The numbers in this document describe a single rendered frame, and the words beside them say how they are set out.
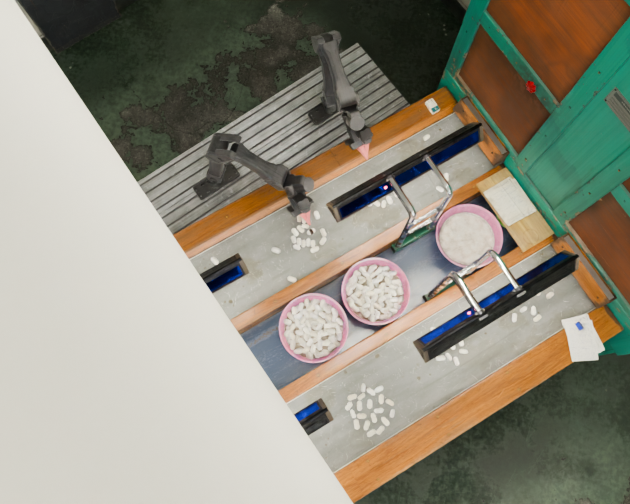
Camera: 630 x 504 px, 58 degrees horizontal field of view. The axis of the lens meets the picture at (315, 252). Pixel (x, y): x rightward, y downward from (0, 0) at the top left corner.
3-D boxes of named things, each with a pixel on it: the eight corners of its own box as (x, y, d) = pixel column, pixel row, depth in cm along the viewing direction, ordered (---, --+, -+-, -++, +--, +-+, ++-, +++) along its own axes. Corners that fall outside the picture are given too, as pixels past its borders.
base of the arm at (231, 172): (238, 168, 237) (229, 155, 238) (197, 194, 234) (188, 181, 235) (240, 175, 245) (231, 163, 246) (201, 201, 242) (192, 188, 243)
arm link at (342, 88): (360, 100, 212) (336, 21, 211) (338, 107, 212) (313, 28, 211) (355, 108, 225) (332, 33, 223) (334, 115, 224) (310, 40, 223)
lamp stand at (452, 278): (422, 296, 230) (446, 271, 187) (463, 272, 233) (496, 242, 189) (448, 337, 226) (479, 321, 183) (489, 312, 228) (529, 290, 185)
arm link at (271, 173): (292, 169, 217) (227, 128, 199) (285, 190, 215) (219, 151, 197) (273, 172, 226) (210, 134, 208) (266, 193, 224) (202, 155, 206)
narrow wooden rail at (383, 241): (115, 392, 223) (105, 391, 212) (495, 172, 246) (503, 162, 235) (121, 404, 222) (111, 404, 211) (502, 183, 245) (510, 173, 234)
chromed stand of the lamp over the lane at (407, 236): (369, 215, 239) (381, 174, 196) (409, 193, 242) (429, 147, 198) (393, 253, 235) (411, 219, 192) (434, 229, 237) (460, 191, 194)
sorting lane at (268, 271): (76, 323, 223) (74, 323, 221) (459, 111, 246) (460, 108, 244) (108, 391, 217) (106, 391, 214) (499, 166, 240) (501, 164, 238)
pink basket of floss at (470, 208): (424, 262, 234) (428, 256, 224) (440, 204, 240) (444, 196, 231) (488, 281, 232) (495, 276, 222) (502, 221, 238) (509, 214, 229)
